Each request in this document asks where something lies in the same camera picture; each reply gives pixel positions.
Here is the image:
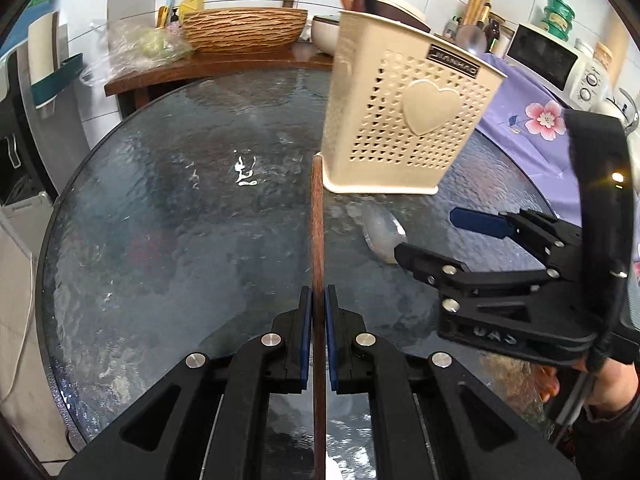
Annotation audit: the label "white water dispenser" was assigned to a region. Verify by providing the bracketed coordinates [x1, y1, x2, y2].
[0, 55, 58, 206]

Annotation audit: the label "beige perforated utensil holder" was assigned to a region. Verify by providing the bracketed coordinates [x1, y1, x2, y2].
[320, 9, 508, 196]

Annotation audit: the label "person's right forearm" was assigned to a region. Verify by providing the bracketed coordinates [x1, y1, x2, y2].
[585, 355, 640, 411]

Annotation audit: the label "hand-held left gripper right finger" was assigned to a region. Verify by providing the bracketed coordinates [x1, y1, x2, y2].
[324, 285, 583, 480]

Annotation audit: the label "brown white rice cooker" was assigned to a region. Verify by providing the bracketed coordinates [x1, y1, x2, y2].
[352, 0, 431, 33]

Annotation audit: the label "white microwave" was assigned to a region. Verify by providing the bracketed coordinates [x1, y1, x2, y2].
[505, 22, 613, 106]

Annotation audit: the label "wooden box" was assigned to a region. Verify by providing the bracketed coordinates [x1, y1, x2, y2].
[487, 10, 516, 56]

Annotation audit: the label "person's right hand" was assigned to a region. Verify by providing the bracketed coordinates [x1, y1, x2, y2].
[535, 362, 561, 403]

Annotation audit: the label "cream pan with glass lid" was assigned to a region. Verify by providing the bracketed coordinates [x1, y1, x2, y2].
[311, 15, 343, 56]

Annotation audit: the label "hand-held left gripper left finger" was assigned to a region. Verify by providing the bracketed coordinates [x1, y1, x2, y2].
[57, 285, 313, 480]

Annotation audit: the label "dark wooden vanity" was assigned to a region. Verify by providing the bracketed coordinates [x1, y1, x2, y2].
[104, 42, 336, 111]

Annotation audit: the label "white kettle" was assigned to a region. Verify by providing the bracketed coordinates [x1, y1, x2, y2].
[600, 87, 640, 128]

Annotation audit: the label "woven pattern basin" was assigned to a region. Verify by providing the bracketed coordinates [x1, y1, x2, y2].
[181, 7, 308, 53]

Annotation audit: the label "white cable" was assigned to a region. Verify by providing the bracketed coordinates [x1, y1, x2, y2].
[0, 255, 37, 401]

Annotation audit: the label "yellow wrap roll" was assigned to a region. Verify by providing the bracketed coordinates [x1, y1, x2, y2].
[467, 0, 491, 26]

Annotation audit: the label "stack of paper cups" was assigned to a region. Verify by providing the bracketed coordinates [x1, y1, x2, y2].
[592, 42, 615, 70]

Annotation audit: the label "teal wall holder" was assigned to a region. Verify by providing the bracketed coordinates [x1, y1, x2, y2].
[30, 52, 86, 116]

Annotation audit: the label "purple floral cloth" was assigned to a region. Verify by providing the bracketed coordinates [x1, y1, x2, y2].
[472, 55, 640, 261]

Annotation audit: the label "clear plastic bag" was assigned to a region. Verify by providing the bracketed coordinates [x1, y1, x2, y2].
[80, 20, 193, 86]

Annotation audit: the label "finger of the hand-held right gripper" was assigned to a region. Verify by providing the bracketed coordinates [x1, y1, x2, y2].
[450, 207, 583, 266]
[395, 243, 551, 291]

